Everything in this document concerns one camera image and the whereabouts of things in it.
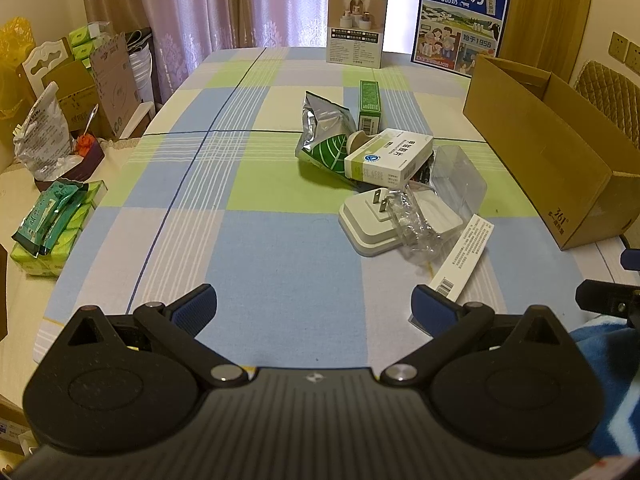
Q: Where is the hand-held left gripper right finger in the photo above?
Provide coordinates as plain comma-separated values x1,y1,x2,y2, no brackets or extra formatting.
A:
380,284,573,388

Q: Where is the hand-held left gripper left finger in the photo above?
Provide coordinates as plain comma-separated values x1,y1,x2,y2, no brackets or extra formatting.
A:
50,284,249,388

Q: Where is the large brown cardboard box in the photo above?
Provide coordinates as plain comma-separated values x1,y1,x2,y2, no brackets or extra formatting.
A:
462,54,640,252

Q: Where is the white medicine box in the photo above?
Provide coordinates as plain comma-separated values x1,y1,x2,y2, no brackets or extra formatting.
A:
344,128,435,187

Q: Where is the silver green tea pouch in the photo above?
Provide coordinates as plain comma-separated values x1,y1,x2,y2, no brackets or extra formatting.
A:
295,91,357,177

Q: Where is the narrow green box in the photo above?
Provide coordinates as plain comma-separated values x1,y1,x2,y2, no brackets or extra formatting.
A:
358,80,385,135

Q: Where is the narrow white barcode box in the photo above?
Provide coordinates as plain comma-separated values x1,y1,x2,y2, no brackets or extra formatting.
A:
427,213,496,306

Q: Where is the blue patterned clothing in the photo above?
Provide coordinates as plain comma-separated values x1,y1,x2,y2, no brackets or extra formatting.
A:
567,317,640,461

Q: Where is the white plug adapter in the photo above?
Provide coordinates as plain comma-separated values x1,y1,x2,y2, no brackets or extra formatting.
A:
338,187,463,257

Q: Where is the checked tablecloth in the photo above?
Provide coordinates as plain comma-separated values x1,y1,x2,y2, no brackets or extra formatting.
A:
30,46,640,366

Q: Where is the clear plastic packaging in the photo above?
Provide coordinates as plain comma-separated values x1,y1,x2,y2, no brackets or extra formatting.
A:
395,144,488,263

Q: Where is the stack of light green tissues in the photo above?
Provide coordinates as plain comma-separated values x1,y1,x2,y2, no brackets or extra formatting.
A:
10,180,108,278

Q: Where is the quilted chair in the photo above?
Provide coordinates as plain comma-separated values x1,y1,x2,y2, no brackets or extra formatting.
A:
574,60,640,150

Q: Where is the maroon box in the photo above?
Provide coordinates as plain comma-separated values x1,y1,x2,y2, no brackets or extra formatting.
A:
34,145,106,192

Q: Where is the white plastic spoon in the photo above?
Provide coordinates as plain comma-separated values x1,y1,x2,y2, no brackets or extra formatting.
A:
346,130,385,155

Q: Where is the clear plastic bag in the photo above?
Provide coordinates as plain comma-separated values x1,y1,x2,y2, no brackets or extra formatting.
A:
12,82,71,181

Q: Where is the printed cardboard box flap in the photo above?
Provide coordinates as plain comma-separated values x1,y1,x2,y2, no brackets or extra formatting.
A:
90,32,142,141

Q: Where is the small brown cardboard box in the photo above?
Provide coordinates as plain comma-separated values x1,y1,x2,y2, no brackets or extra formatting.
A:
42,60,101,136

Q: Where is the wooden door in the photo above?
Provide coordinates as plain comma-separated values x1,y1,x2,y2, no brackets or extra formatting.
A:
479,0,598,83

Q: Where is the white product box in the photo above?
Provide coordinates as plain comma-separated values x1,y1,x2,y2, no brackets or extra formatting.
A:
326,0,389,70

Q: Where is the blue illustrated carton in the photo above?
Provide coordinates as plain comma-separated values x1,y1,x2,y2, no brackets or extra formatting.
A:
411,0,512,78

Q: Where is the green tissue pack bundle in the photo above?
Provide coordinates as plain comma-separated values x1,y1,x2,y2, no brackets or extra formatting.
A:
67,22,113,61

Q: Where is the white carved chair back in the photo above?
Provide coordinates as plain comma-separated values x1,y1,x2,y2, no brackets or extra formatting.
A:
24,39,73,106

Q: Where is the yellow plastic bag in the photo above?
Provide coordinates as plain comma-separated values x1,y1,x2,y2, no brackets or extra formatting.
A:
0,16,38,121

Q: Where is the pink sheer curtain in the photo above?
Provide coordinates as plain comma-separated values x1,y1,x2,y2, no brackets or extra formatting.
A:
135,0,483,106

